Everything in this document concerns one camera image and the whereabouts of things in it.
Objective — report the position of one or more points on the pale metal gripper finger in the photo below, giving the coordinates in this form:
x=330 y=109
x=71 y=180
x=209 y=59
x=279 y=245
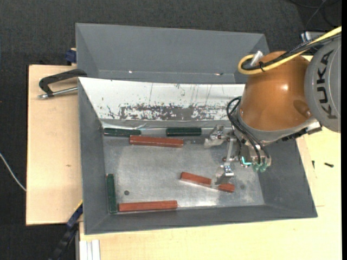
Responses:
x=214 y=139
x=228 y=170

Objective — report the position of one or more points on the dark green flat block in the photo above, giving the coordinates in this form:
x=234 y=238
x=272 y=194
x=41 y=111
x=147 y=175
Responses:
x=122 y=132
x=183 y=132
x=111 y=194

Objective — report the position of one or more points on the red-brown flat block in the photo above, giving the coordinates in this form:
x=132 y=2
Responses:
x=147 y=206
x=195 y=178
x=155 y=141

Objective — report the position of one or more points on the grey metal bin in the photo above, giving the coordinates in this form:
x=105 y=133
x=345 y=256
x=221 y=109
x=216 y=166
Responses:
x=162 y=169

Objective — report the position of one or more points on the small black screw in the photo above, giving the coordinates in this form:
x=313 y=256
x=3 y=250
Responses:
x=329 y=165

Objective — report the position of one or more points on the pale wood board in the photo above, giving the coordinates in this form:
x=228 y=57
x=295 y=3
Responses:
x=54 y=150

